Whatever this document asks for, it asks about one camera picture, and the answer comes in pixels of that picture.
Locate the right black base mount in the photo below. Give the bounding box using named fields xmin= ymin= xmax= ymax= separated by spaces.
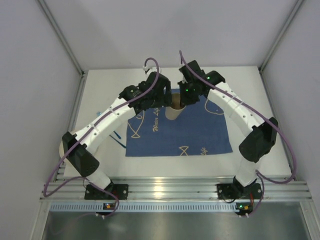
xmin=216 ymin=183 xmax=239 ymax=202

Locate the blue fish placemat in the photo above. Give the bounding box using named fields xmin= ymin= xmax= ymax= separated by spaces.
xmin=125 ymin=96 xmax=233 ymax=157

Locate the aluminium rail frame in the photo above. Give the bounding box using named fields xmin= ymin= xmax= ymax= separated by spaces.
xmin=40 ymin=163 xmax=312 ymax=202

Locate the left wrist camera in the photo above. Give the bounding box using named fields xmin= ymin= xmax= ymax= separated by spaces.
xmin=142 ymin=65 xmax=154 ymax=75

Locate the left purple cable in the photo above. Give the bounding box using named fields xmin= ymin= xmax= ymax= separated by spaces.
xmin=42 ymin=57 xmax=161 ymax=219

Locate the beige cup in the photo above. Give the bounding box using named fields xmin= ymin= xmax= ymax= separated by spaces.
xmin=165 ymin=93 xmax=186 ymax=121

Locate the slotted grey cable duct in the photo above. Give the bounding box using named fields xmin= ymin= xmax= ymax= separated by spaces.
xmin=50 ymin=201 xmax=253 ymax=213

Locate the left aluminium corner post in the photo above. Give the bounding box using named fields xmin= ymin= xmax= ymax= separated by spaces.
xmin=36 ymin=0 xmax=84 ymax=76

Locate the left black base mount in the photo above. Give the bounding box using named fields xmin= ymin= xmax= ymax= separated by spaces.
xmin=84 ymin=183 xmax=129 ymax=200

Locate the right aluminium corner post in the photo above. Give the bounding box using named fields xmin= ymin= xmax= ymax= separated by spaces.
xmin=258 ymin=0 xmax=306 ymax=74

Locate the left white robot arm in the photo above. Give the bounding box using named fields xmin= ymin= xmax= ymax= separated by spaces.
xmin=62 ymin=71 xmax=172 ymax=190

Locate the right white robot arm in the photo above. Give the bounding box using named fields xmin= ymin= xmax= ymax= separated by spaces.
xmin=178 ymin=60 xmax=278 ymax=195

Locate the aluminium corner post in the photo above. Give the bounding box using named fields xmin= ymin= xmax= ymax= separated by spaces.
xmin=258 ymin=0 xmax=306 ymax=74
xmin=36 ymin=0 xmax=84 ymax=76

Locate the cream round plate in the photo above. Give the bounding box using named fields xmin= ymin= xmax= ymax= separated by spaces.
xmin=58 ymin=141 xmax=65 ymax=159

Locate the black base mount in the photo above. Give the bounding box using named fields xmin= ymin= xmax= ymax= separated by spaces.
xmin=84 ymin=183 xmax=129 ymax=200
xmin=216 ymin=183 xmax=239 ymax=202

